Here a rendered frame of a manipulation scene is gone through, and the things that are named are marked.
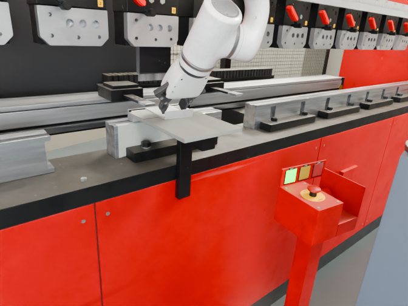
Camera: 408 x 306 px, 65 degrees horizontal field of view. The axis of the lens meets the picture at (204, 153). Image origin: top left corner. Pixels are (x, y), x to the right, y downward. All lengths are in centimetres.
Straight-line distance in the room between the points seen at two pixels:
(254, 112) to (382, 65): 175
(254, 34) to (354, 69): 226
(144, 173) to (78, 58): 69
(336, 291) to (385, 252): 106
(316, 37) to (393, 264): 89
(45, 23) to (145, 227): 55
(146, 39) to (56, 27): 22
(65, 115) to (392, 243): 98
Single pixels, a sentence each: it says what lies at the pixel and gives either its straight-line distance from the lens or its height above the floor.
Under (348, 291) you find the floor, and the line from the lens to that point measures 196.
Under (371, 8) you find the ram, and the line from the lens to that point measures 179.
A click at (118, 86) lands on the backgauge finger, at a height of 103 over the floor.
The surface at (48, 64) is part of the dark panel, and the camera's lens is 137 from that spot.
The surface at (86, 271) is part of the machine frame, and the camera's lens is 91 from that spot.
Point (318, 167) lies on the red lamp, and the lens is 113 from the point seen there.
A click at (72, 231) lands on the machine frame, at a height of 77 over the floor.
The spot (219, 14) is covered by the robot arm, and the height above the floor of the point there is 125.
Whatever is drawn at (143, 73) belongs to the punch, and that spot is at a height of 110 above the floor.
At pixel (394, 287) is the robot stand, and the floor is 68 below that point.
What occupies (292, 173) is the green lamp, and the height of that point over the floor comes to 82.
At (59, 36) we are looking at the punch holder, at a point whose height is 119.
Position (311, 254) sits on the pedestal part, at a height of 57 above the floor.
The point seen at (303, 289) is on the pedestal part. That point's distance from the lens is 123.
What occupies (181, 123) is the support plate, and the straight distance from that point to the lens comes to 82.
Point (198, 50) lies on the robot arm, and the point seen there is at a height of 119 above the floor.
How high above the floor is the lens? 123
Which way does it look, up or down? 21 degrees down
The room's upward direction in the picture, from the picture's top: 4 degrees clockwise
